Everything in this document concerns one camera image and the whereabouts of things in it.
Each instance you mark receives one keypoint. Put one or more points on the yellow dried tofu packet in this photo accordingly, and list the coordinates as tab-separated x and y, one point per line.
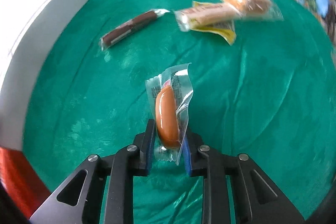
225	28

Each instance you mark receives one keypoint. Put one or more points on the clear packaged dark stick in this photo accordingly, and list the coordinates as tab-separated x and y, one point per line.
129	27

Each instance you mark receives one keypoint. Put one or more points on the packaged orange sausage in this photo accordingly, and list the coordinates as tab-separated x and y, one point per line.
169	95

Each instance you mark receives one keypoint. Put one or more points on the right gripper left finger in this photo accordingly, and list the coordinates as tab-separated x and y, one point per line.
145	143

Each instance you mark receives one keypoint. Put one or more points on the white cardboard box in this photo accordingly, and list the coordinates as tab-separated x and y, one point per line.
30	51

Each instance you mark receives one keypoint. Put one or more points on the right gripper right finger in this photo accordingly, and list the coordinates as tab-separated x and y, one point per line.
195	164

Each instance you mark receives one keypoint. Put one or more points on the green table cloth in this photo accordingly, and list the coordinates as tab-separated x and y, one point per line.
270	94

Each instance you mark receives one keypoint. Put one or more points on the beige wafer bar packet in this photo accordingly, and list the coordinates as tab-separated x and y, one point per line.
205	14

